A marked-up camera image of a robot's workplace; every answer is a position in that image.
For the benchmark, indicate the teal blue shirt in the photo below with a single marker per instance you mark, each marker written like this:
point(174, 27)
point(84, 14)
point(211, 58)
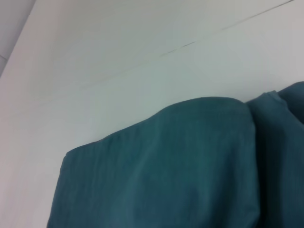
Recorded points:
point(178, 166)

